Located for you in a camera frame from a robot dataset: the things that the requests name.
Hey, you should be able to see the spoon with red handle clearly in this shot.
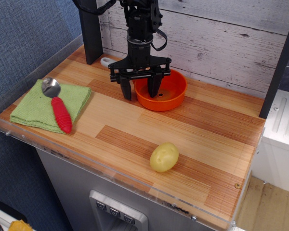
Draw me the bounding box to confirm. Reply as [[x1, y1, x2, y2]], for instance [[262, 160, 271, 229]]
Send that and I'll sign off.
[[41, 77, 72, 134]]

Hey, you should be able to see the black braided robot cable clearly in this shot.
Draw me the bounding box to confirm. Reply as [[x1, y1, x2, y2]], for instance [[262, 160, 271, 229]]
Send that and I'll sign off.
[[72, 0, 168, 51]]

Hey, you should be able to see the clear acrylic table guard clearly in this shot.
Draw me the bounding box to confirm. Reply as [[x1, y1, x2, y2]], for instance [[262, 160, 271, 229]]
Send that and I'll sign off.
[[0, 37, 264, 231]]

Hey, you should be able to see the orange pan with grey handle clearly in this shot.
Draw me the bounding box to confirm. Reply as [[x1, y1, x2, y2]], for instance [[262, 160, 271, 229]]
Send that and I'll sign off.
[[101, 58, 187, 111]]

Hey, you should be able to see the white toy sink unit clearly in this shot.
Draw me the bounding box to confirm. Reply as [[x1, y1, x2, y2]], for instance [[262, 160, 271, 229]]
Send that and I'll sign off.
[[251, 90, 289, 191]]

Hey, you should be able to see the yellow plastic potato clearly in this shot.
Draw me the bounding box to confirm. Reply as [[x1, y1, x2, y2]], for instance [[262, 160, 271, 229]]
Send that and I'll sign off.
[[150, 142, 179, 172]]

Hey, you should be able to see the green folded cloth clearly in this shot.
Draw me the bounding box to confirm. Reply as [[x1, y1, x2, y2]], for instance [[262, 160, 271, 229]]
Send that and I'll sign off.
[[10, 79, 91, 133]]

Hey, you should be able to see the grey toy fridge cabinet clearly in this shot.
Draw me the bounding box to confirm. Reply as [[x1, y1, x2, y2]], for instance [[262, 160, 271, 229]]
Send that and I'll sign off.
[[35, 147, 222, 231]]

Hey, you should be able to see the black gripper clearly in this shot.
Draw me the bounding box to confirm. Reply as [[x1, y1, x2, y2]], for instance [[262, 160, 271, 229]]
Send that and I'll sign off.
[[108, 41, 171, 101]]

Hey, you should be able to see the black left frame post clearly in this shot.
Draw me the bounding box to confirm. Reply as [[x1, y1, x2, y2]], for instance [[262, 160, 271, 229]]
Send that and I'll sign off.
[[78, 0, 103, 64]]

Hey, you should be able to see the black right frame post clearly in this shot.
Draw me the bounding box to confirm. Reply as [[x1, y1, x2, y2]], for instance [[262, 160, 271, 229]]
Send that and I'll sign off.
[[259, 32, 289, 119]]

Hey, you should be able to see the yellow object bottom left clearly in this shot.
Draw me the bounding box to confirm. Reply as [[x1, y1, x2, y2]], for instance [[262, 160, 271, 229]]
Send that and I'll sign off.
[[8, 220, 33, 231]]

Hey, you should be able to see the silver dispenser button panel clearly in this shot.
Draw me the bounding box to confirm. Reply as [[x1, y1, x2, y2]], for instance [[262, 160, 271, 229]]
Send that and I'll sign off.
[[89, 190, 149, 231]]

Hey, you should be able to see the black frame post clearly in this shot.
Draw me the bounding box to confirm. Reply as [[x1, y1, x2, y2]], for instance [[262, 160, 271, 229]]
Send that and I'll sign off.
[[78, 0, 103, 64], [259, 32, 289, 119]]

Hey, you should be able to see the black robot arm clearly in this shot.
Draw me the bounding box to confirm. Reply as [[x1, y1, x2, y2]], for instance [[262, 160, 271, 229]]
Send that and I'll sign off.
[[108, 0, 171, 100]]

